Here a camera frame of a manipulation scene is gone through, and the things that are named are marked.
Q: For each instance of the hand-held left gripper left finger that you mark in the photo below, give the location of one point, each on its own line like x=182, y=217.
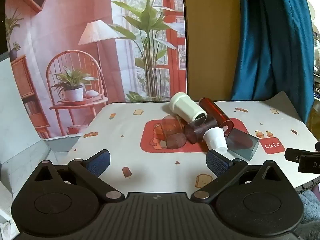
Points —
x=98, y=163

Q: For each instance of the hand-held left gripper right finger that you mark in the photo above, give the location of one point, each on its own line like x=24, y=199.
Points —
x=218, y=165

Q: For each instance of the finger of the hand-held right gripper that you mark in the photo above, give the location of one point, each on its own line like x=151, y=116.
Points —
x=310, y=164
x=294, y=154

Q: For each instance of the small white cup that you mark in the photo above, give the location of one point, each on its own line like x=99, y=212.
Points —
x=215, y=140

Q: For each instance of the grey translucent square cup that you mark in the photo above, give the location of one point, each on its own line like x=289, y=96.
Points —
x=243, y=142

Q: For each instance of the brown translucent cup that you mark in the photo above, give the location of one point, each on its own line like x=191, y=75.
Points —
x=200, y=131

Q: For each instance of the tall red translucent cup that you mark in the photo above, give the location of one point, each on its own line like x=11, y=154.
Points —
x=217, y=112

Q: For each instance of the clear cup with brown base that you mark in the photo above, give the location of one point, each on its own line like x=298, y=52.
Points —
x=172, y=135

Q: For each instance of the cream faceted cup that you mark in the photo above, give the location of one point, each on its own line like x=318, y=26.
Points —
x=185, y=106

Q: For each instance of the printed tablecloth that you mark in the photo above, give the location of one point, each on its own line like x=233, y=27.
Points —
x=140, y=165

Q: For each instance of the grey fuzzy cloth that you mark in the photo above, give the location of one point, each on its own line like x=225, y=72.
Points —
x=310, y=207

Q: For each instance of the cluttered background shelf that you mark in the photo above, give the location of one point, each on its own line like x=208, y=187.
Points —
x=315, y=62

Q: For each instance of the blue curtain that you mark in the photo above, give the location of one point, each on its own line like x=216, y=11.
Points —
x=272, y=42

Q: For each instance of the brown cardboard panel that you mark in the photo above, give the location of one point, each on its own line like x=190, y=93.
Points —
x=212, y=37

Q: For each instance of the wall poster of room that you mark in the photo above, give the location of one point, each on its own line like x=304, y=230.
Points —
x=75, y=62

